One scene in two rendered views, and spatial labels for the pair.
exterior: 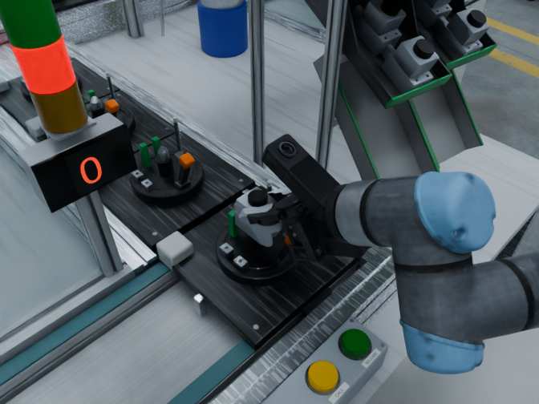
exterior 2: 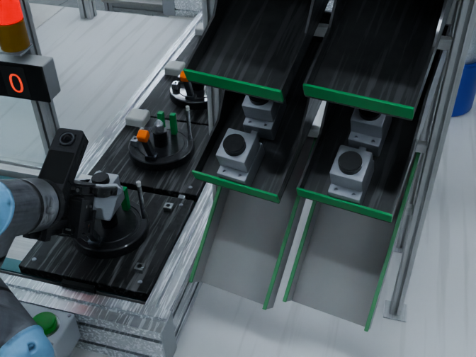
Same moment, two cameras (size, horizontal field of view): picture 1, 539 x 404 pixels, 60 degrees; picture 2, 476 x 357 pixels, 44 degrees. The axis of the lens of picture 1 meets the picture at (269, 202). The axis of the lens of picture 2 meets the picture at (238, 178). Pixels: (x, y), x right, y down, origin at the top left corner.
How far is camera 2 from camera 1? 86 cm
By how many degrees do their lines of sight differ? 45
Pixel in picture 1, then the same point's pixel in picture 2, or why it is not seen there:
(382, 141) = (258, 231)
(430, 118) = (347, 258)
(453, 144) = (354, 308)
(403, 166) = (260, 270)
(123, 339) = not seen: hidden behind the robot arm
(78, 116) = (9, 44)
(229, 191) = (172, 186)
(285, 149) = (62, 137)
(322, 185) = (52, 175)
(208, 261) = not seen: hidden behind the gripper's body
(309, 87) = (443, 187)
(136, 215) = (113, 154)
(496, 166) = not seen: outside the picture
